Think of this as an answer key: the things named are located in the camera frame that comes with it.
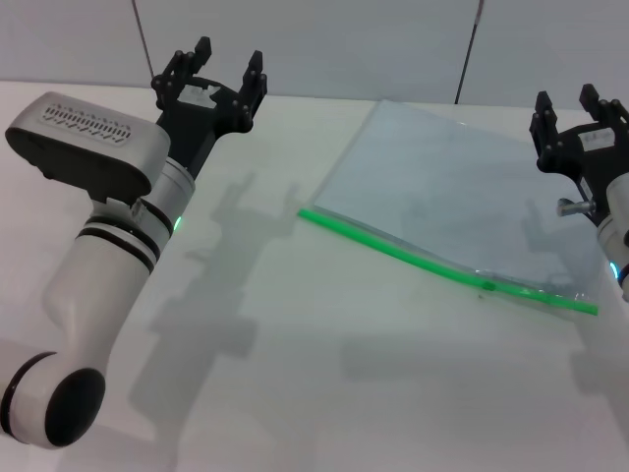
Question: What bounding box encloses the silver mount bolt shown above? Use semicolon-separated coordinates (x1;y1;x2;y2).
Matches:
555;197;595;216

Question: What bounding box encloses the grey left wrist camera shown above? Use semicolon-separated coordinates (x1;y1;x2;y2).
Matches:
4;91;172;204

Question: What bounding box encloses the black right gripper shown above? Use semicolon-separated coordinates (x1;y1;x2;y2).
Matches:
529;84;629;203

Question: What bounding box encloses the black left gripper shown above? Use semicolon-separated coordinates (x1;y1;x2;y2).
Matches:
151;36;269;174

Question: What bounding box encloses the clear green-zipper document bag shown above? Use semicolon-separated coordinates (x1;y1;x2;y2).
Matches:
297;99;608;319

